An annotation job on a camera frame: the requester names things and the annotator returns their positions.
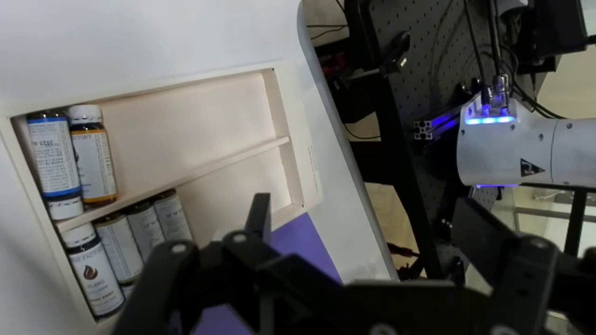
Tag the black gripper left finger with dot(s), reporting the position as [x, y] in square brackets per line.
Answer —
[258, 222]

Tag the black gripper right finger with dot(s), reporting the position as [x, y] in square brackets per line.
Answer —
[483, 239]

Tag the wooden tray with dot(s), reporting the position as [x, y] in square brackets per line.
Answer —
[217, 138]

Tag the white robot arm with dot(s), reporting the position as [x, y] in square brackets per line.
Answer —
[431, 164]

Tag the purple mat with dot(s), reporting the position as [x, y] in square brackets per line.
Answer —
[297, 237]

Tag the white label bottle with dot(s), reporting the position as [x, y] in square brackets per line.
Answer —
[120, 246]
[146, 227]
[172, 216]

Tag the flame logo bottle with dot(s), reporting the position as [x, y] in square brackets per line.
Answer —
[94, 270]

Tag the yellow band bottle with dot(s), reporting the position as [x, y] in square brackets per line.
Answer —
[94, 157]

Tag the black perforated robot stand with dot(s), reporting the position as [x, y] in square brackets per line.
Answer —
[426, 56]

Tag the blue band bottle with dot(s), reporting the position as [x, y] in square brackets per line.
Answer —
[55, 164]

